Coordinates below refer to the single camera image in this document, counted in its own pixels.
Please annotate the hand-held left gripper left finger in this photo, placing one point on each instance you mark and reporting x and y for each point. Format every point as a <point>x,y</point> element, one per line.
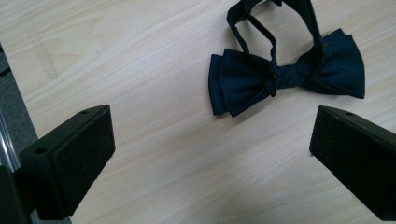
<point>68,161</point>

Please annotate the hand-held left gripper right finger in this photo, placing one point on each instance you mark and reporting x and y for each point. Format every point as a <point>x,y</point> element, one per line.
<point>358,155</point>

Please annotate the navy blue bow tie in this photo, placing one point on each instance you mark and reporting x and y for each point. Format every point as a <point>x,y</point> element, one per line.
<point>243,81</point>

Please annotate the metal table edge rail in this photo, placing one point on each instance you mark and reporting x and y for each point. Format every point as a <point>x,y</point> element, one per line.
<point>7,146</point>

